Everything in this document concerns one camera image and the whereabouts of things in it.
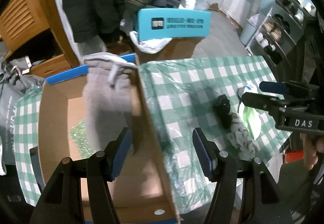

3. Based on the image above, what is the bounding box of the black and grey plush cloth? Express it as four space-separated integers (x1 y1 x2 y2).
213 94 259 160

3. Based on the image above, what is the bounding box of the green sparkly cloth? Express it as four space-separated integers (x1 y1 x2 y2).
70 120 95 159

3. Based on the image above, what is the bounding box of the grey fleece garment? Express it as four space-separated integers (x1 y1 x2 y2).
82 52 137 151

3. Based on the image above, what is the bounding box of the person's right hand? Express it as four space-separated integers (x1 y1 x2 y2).
300 133 323 170

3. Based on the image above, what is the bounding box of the white blue striped sock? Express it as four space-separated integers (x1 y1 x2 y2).
237 84 258 99

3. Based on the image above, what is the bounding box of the blue cardboard box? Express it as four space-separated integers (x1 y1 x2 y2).
38 52 178 223

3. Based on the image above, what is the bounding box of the grey shoe rack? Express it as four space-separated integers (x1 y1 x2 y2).
245 0 316 67

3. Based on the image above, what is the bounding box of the light blue waste bin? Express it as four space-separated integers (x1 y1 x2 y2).
239 13 262 46

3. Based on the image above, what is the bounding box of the brown cardboard box on floor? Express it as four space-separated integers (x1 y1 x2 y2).
134 37 204 64

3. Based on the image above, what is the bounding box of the grey printed bag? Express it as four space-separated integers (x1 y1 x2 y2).
1 81 29 165

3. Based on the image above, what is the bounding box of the white plastic bag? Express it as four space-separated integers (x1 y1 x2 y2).
129 31 173 54

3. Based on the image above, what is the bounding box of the grey clothes pile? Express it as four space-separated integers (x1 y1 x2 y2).
1 57 45 93

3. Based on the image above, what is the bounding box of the teal shoe box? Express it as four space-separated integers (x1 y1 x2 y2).
134 8 211 41

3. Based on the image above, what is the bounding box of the wooden louvered cabinet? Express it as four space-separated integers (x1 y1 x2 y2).
1 0 80 78

